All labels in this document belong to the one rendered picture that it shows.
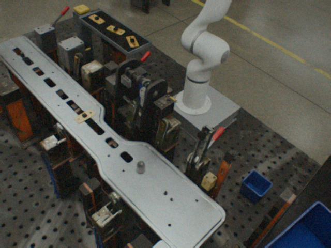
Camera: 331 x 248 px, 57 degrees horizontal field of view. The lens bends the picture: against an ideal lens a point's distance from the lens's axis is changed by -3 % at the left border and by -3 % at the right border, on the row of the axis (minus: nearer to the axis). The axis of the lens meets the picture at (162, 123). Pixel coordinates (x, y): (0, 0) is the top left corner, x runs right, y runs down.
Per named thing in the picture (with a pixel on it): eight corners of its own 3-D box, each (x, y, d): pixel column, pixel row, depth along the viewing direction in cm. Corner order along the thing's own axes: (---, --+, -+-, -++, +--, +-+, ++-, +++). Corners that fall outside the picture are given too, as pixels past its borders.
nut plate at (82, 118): (78, 124, 123) (78, 122, 122) (73, 119, 124) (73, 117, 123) (95, 114, 127) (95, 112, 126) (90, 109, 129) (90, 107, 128)
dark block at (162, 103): (147, 165, 148) (152, 102, 117) (158, 157, 152) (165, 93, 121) (154, 172, 146) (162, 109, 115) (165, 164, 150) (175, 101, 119)
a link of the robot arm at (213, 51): (196, 64, 158) (204, 22, 140) (225, 82, 150) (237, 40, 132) (180, 75, 152) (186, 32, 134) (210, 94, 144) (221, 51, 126)
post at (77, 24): (79, 78, 186) (71, 11, 154) (90, 73, 190) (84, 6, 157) (87, 84, 183) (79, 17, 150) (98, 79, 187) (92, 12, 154)
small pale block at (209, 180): (187, 223, 130) (202, 176, 103) (192, 218, 132) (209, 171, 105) (193, 229, 129) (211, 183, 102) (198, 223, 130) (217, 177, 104)
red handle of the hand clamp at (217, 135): (189, 158, 108) (218, 123, 108) (190, 159, 110) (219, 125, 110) (198, 166, 106) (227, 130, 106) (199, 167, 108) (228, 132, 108)
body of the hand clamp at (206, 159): (175, 205, 135) (187, 158, 109) (186, 196, 139) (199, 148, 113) (185, 215, 133) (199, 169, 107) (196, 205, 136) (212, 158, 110)
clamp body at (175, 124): (146, 177, 144) (151, 123, 117) (164, 164, 150) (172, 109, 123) (160, 190, 140) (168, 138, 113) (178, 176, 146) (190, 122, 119)
